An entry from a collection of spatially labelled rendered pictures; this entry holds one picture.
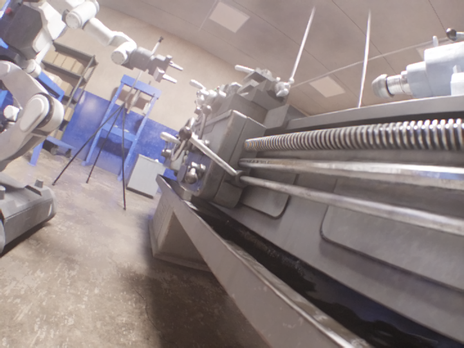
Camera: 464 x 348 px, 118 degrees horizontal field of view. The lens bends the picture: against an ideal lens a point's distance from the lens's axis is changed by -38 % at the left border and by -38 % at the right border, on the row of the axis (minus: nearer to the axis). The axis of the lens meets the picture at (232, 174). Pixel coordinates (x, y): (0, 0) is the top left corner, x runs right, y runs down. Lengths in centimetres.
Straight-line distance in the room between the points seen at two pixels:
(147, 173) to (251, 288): 320
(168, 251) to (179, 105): 391
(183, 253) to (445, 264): 136
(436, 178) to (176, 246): 136
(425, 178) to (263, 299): 25
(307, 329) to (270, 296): 7
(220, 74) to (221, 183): 483
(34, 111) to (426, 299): 115
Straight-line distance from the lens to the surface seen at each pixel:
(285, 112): 71
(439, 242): 37
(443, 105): 44
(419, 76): 77
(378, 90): 86
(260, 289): 30
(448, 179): 30
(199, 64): 537
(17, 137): 102
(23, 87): 108
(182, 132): 61
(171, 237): 142
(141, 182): 345
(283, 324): 27
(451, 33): 71
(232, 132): 70
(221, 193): 69
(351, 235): 43
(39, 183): 122
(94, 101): 505
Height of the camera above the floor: 55
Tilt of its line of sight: 5 degrees up
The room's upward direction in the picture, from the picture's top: 22 degrees clockwise
